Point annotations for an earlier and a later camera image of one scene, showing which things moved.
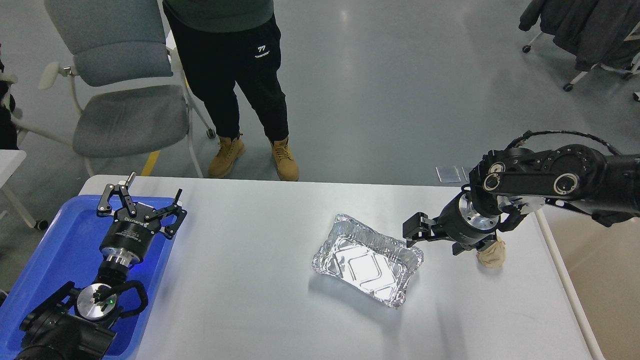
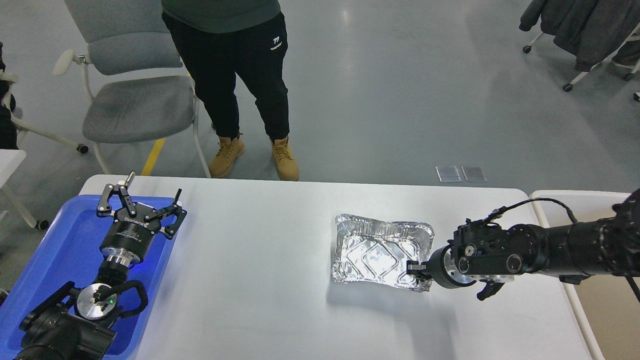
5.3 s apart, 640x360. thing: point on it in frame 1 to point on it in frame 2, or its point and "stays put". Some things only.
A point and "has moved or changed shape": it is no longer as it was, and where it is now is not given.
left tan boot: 229,153 stays put
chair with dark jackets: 606,33 stays put
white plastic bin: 598,268 stays put
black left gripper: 130,237 stays put
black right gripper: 460,223 to 444,269
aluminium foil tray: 379,264 has moved or changed shape
